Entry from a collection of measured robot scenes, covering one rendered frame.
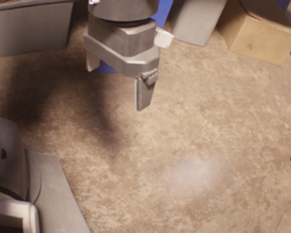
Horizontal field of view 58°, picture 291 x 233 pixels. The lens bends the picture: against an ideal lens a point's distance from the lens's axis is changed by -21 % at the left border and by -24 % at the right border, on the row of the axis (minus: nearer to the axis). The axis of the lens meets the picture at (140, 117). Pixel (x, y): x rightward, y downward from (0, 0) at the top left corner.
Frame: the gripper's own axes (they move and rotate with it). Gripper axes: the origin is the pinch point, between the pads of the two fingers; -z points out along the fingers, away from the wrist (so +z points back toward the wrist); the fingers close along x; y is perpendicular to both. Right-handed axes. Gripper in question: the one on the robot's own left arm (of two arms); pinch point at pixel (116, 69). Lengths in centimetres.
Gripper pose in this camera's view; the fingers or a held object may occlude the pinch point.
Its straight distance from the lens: 44.3
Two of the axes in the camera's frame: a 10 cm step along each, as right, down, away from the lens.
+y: 7.1, -4.7, 5.2
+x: 7.0, 5.7, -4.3
